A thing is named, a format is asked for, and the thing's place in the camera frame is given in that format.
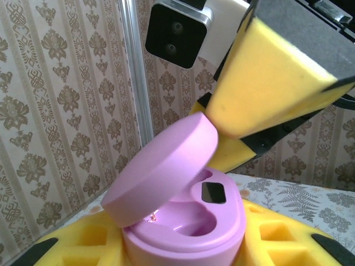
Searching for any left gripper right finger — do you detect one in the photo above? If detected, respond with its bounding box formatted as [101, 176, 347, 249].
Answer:
[237, 198, 355, 266]

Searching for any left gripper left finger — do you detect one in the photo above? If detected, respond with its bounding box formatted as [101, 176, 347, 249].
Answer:
[11, 214, 133, 266]

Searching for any pink earbud charging case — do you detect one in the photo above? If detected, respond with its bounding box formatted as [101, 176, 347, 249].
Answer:
[100, 111, 245, 266]

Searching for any thin black cable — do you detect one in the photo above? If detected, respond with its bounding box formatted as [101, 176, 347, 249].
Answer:
[331, 93, 355, 111]

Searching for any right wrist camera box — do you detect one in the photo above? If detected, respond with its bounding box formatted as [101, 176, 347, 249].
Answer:
[144, 0, 252, 69]

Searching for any aluminium corner post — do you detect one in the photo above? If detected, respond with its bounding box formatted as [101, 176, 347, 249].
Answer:
[121, 0, 154, 145]

